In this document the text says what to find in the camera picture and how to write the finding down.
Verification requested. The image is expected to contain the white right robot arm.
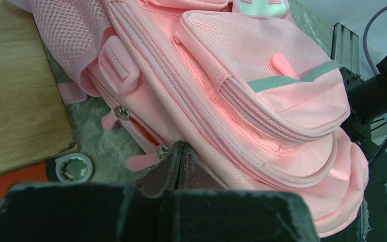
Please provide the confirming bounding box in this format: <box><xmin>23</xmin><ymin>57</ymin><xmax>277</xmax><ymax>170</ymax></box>
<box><xmin>340</xmin><ymin>56</ymin><xmax>387</xmax><ymax>128</ymax></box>

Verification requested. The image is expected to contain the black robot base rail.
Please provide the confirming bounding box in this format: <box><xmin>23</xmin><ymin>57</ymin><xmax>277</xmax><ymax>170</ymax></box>
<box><xmin>321</xmin><ymin>23</ymin><xmax>387</xmax><ymax>241</ymax></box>

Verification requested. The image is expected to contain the orange handled adjustable wrench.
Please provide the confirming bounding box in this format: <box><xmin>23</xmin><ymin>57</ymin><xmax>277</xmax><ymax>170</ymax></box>
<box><xmin>0</xmin><ymin>153</ymin><xmax>95</xmax><ymax>201</ymax></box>

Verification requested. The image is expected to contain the brown wooden board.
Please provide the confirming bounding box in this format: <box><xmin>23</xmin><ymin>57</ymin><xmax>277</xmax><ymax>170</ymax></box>
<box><xmin>0</xmin><ymin>1</ymin><xmax>78</xmax><ymax>175</ymax></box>

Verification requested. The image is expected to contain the pink student backpack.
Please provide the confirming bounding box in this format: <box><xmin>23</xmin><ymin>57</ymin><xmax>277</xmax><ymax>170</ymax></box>
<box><xmin>6</xmin><ymin>0</ymin><xmax>370</xmax><ymax>238</ymax></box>

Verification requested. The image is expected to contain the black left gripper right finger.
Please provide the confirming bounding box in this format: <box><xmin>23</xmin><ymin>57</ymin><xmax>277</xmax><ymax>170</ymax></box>
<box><xmin>179</xmin><ymin>143</ymin><xmax>225</xmax><ymax>191</ymax></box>

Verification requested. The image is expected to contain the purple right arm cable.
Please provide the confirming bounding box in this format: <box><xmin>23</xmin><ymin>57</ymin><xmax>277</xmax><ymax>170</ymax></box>
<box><xmin>362</xmin><ymin>0</ymin><xmax>387</xmax><ymax>78</ymax></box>

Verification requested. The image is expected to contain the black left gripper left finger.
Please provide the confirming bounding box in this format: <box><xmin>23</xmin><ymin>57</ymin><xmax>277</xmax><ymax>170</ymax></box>
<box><xmin>134</xmin><ymin>141</ymin><xmax>182</xmax><ymax>191</ymax></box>

